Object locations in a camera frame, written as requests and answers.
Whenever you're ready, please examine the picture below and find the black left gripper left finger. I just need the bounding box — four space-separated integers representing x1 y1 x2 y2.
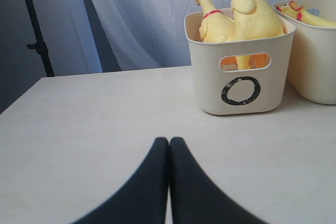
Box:
75 137 169 223

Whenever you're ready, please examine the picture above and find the detached yellow chicken head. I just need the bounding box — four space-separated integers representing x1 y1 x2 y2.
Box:
276 0 335 28

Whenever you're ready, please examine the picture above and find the black backdrop stand pole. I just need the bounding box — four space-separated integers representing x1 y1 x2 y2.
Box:
25 0 55 77

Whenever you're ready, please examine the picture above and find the yellow rubber chicken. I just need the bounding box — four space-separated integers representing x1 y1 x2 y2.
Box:
194 0 235 43
230 0 286 70

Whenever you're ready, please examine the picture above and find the cream bin marked O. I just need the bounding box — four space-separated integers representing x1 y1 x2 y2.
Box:
184 12 296 115

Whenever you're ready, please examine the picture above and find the cream bin marked X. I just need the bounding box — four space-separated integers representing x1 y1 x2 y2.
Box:
272 0 335 105

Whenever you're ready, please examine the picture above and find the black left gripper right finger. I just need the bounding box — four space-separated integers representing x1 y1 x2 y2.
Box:
170 137 265 223

